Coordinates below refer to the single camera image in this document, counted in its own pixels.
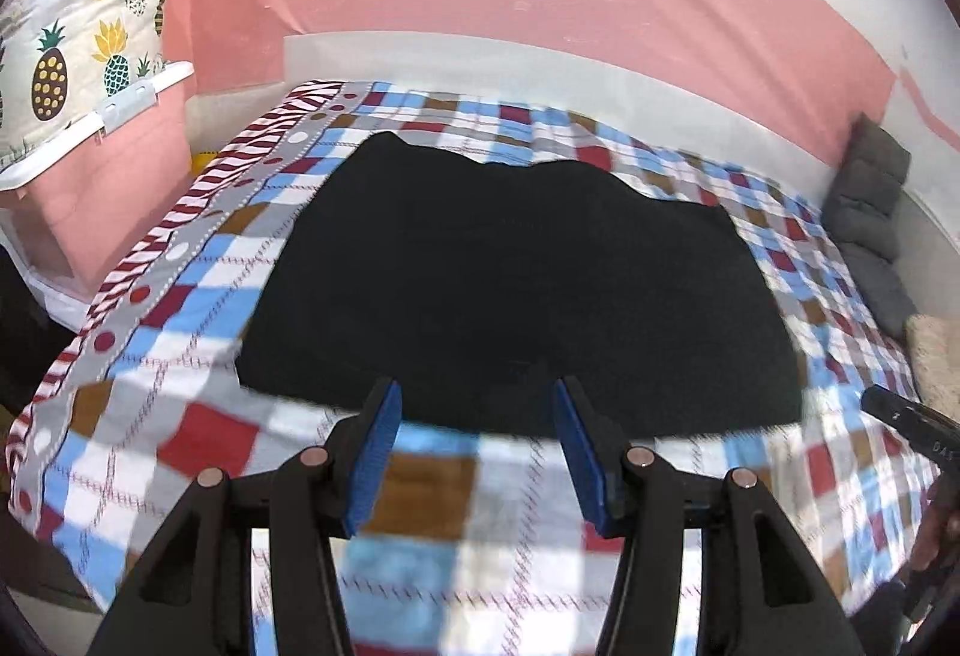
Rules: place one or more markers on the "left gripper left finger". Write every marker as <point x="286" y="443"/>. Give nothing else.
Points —
<point x="191" y="589"/>

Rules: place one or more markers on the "black large garment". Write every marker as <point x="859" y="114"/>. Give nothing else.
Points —
<point x="477" y="286"/>

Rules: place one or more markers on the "person's right hand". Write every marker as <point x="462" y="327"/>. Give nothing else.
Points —
<point x="939" y="525"/>

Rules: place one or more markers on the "beige knitted blanket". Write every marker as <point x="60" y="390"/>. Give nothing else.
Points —
<point x="933" y="351"/>

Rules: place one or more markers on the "dark grey quilted pillow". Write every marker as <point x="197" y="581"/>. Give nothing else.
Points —
<point x="858" y="216"/>

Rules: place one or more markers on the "plaid checkered bed sheet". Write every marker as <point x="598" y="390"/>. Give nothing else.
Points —
<point x="476" y="545"/>

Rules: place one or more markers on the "pineapple print storage box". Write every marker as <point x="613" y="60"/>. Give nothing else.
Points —
<point x="71" y="66"/>

